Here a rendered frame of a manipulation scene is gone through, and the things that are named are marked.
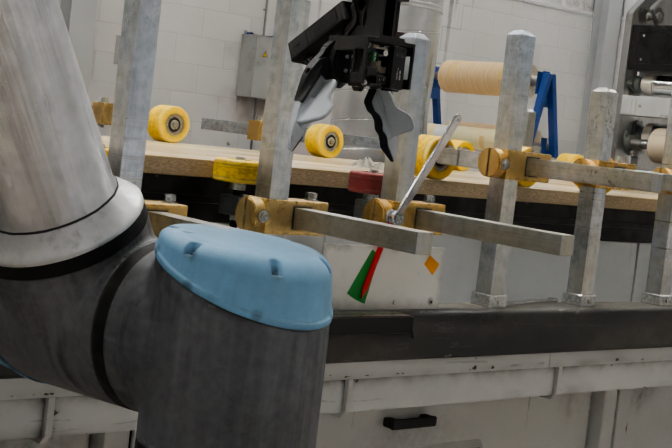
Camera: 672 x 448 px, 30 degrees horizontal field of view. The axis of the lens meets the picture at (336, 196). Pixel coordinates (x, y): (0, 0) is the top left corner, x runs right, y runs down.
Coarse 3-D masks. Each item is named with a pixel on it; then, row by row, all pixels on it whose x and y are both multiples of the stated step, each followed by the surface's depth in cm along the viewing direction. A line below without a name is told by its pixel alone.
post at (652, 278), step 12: (660, 204) 247; (660, 216) 247; (660, 228) 247; (660, 240) 247; (660, 252) 246; (660, 264) 246; (648, 276) 248; (660, 276) 246; (648, 288) 248; (660, 288) 246
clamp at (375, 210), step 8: (376, 200) 195; (384, 200) 195; (392, 200) 196; (368, 208) 196; (376, 208) 195; (384, 208) 194; (392, 208) 195; (408, 208) 197; (416, 208) 198; (424, 208) 199; (432, 208) 200; (440, 208) 201; (368, 216) 196; (376, 216) 195; (384, 216) 194; (408, 216) 197; (408, 224) 197
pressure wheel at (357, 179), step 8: (352, 176) 206; (360, 176) 205; (368, 176) 204; (376, 176) 204; (352, 184) 206; (360, 184) 205; (368, 184) 204; (376, 184) 204; (360, 192) 205; (368, 192) 204; (376, 192) 204
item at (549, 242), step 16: (416, 224) 198; (432, 224) 195; (448, 224) 193; (464, 224) 190; (480, 224) 188; (496, 224) 185; (480, 240) 188; (496, 240) 185; (512, 240) 183; (528, 240) 181; (544, 240) 178; (560, 240) 176
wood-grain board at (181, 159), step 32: (160, 160) 189; (192, 160) 193; (256, 160) 220; (320, 160) 270; (352, 160) 306; (448, 192) 231; (480, 192) 237; (544, 192) 250; (576, 192) 256; (608, 192) 285; (640, 192) 325
